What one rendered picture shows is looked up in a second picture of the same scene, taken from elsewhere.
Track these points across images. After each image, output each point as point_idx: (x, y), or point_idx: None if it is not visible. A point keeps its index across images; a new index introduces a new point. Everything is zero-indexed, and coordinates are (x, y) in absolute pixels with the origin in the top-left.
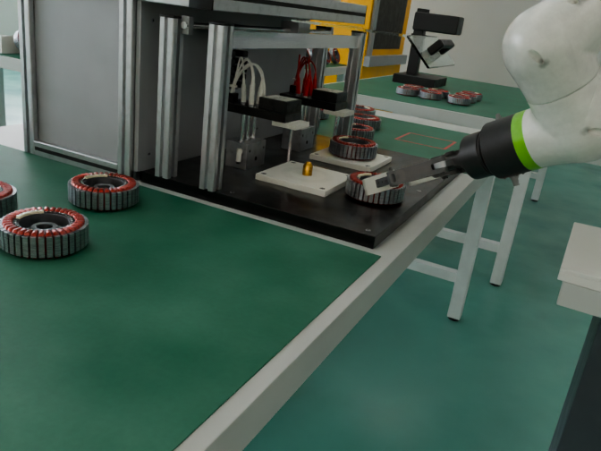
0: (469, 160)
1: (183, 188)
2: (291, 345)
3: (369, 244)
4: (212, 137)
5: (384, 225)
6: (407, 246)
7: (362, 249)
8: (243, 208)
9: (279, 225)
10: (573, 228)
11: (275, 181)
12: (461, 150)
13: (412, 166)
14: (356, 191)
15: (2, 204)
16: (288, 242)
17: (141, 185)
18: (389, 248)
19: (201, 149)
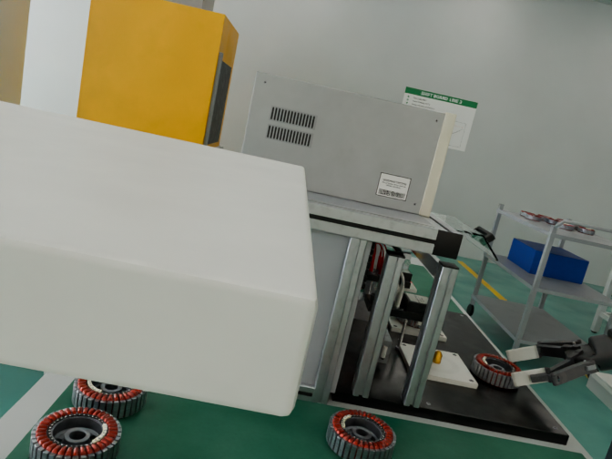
0: (606, 361)
1: (383, 404)
2: None
3: (564, 442)
4: (428, 361)
5: (552, 418)
6: (570, 433)
7: (562, 447)
8: (447, 420)
9: (489, 434)
10: (604, 380)
11: (431, 377)
12: (598, 353)
13: (571, 369)
14: (497, 381)
15: None
16: (525, 457)
17: (340, 406)
18: (568, 439)
19: (413, 372)
